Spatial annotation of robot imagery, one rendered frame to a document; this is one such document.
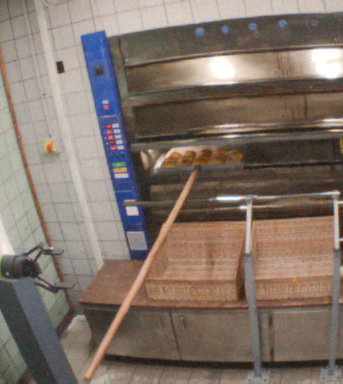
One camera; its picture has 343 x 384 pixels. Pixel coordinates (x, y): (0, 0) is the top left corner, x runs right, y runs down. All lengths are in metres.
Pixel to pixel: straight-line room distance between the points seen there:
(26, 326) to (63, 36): 1.76
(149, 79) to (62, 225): 1.29
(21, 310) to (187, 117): 1.47
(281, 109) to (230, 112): 0.30
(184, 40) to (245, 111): 0.54
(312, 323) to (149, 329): 1.02
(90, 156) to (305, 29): 1.60
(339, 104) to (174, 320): 1.60
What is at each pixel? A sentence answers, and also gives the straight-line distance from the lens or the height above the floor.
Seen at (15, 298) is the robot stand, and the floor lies 1.01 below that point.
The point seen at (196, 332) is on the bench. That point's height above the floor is 0.37.
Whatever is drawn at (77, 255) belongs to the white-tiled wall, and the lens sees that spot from 3.71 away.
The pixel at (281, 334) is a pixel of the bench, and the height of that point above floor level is 0.34.
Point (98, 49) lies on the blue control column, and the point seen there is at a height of 2.04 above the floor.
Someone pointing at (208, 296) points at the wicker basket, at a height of 0.61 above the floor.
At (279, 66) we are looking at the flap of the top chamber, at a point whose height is 1.79.
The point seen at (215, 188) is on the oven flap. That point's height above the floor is 1.06.
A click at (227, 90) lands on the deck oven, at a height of 1.67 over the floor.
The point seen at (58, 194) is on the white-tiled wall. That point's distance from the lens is 3.51.
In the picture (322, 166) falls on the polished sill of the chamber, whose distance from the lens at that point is 2.96.
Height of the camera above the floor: 2.29
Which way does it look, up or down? 23 degrees down
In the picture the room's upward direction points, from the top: 11 degrees counter-clockwise
